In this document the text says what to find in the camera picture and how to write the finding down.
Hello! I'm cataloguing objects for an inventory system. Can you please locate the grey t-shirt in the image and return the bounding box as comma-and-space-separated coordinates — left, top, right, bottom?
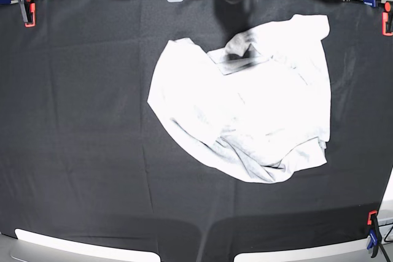
147, 14, 331, 183

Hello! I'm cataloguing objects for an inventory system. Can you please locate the black table cloth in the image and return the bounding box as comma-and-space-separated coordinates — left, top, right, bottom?
1, 0, 392, 261

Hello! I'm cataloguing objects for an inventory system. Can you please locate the red black clamp far left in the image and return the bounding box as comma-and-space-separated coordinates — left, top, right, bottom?
18, 0, 36, 28

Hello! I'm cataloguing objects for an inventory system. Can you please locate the red black clamp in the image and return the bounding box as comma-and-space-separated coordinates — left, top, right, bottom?
18, 0, 36, 28
382, 1, 392, 36

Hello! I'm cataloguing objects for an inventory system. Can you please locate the red black clamp far right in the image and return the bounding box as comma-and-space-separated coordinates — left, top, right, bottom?
382, 1, 392, 36

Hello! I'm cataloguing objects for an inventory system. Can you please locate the red blue clamp near right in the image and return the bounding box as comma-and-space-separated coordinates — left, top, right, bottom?
367, 210, 382, 258

